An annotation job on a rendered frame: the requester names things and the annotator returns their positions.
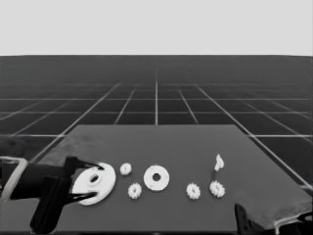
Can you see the large thick white disc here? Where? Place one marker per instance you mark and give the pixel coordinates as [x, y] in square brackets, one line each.
[104, 187]

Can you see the white toothed gear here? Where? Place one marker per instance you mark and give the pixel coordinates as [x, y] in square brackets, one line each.
[129, 169]
[139, 191]
[197, 192]
[221, 189]

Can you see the small white T-shaped piece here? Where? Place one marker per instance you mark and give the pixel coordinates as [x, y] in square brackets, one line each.
[218, 162]

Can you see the white round carrier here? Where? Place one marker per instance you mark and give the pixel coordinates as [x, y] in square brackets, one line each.
[156, 186]

